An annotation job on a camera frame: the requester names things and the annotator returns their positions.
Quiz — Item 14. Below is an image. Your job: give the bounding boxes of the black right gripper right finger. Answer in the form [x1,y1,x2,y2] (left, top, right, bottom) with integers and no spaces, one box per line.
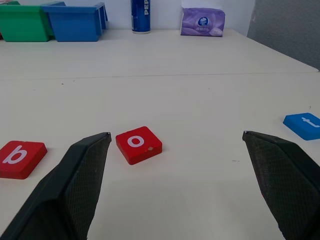
[242,130,320,240]

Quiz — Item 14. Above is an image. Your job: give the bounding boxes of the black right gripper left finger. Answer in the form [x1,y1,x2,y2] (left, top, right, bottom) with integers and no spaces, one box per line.
[0,131,112,240]

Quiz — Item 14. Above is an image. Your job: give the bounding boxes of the red letter tile b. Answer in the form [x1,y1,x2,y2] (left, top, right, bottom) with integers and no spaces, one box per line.
[0,140,48,180]

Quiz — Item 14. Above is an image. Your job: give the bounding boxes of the red letter tile o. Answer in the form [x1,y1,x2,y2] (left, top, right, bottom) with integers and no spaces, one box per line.
[115,125,163,166]

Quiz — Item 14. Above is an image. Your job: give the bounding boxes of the blue letter tile t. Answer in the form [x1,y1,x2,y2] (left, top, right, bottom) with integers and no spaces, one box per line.
[282,112,320,141]

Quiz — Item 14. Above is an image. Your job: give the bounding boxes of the blue plastic storage bin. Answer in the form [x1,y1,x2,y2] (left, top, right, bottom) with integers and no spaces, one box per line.
[40,1,109,43]

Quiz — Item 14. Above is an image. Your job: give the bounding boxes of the green plastic storage bin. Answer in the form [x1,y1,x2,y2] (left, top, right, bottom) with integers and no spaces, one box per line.
[0,0,55,43]

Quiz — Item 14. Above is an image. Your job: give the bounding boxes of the purple tissue pack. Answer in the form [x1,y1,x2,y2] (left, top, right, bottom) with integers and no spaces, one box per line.
[179,0,225,38]

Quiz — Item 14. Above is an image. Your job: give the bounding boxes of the blue Pepsi can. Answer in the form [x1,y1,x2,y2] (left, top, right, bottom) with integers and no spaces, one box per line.
[130,0,152,35]

